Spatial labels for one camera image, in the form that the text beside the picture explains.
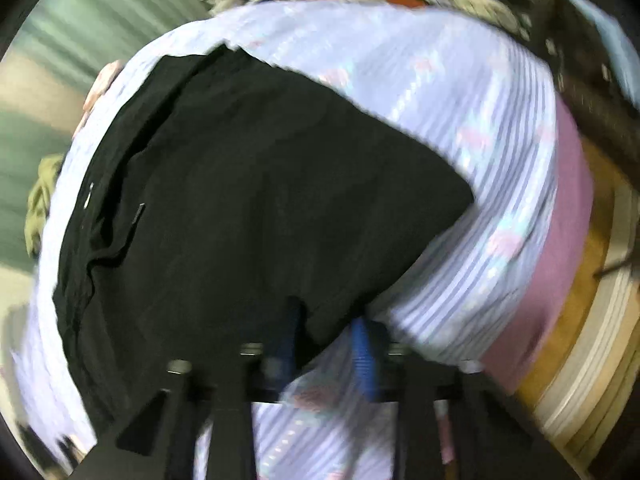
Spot purple striped bed sheet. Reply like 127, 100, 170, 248
10, 0, 558, 480

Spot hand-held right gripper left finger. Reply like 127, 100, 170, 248
75, 300, 306, 480

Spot olive green garment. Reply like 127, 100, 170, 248
25, 155, 66, 261

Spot white board stack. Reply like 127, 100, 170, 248
525, 180, 640, 461

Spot black pants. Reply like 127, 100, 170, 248
52, 45, 476, 436

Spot mauve mattress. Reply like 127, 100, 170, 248
480, 100, 596, 396

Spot pink floral cloth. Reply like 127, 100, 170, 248
75, 60, 126, 136

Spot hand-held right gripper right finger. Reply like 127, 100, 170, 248
349, 320, 586, 480

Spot green curtain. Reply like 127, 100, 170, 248
15, 0, 216, 81
0, 110, 73, 266

